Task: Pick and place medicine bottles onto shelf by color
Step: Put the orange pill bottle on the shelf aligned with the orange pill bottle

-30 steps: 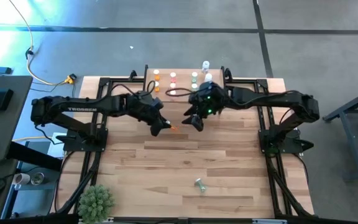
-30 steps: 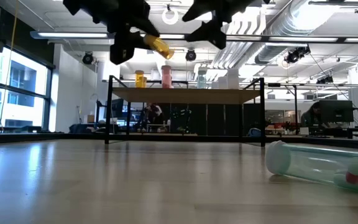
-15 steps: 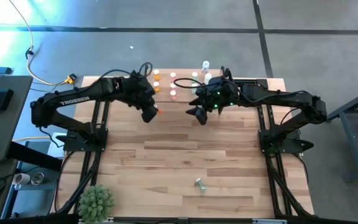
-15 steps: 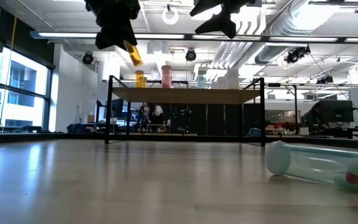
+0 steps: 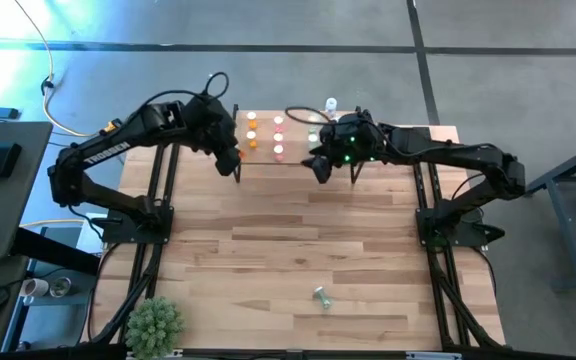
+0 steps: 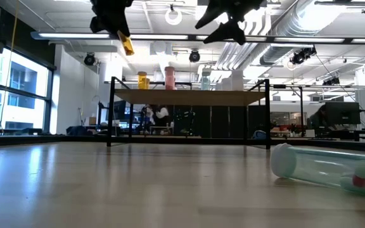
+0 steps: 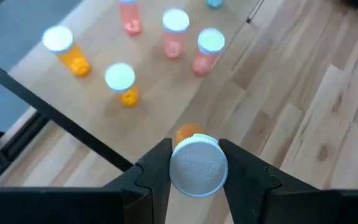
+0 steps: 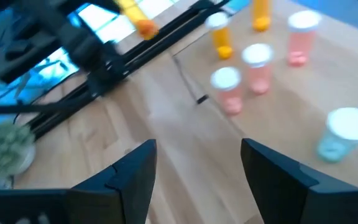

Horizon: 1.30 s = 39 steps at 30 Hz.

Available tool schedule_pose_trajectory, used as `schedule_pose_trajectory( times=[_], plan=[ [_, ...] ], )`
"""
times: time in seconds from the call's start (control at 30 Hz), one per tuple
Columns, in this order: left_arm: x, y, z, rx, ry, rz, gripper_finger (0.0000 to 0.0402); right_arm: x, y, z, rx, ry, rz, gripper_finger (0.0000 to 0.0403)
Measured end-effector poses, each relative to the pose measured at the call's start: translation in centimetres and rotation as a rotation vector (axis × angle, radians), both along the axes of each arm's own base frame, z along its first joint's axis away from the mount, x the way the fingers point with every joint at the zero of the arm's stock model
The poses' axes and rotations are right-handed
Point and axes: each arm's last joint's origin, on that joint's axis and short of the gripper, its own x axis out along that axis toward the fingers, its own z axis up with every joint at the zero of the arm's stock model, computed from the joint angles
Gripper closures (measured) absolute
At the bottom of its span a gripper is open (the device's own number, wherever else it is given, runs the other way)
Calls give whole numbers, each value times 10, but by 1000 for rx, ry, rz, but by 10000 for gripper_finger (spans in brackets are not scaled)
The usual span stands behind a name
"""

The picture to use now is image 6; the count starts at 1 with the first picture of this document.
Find black computer monitor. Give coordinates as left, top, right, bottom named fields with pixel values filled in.
left=324, top=101, right=361, bottom=125

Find large window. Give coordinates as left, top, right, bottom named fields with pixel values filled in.
left=0, top=47, right=55, bottom=136

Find person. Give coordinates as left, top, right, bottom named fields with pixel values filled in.
left=307, top=104, right=328, bottom=130
left=152, top=104, right=170, bottom=127

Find white coiled ring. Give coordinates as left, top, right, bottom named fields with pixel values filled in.
left=165, top=8, right=183, bottom=26

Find black ceiling camera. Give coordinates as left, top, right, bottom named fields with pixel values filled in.
left=322, top=77, right=341, bottom=86
left=188, top=49, right=201, bottom=63
left=83, top=52, right=96, bottom=67
left=289, top=46, right=317, bottom=66

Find teal medicine bottle red pill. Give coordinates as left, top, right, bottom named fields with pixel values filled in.
left=270, top=142, right=365, bottom=199

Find teal medicine bottle white pills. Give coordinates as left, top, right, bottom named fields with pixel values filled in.
left=201, top=71, right=212, bottom=91

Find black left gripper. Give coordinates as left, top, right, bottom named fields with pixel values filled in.
left=89, top=0, right=135, bottom=38

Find yellow cable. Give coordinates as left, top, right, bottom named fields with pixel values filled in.
left=0, top=15, right=18, bottom=136

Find black overhead light bar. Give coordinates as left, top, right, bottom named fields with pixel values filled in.
left=30, top=30, right=365, bottom=45

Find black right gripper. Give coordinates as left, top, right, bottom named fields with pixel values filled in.
left=195, top=0, right=266, bottom=46

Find pink medicine bottle white cap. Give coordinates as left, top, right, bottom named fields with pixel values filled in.
left=164, top=66, right=176, bottom=91

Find black aluminium table frame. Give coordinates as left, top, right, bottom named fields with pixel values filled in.
left=0, top=134, right=365, bottom=153

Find silver ventilation duct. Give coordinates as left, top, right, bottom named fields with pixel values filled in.
left=260, top=0, right=350, bottom=66

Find wooden shelf black metal frame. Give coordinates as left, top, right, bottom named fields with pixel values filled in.
left=106, top=76, right=271, bottom=150

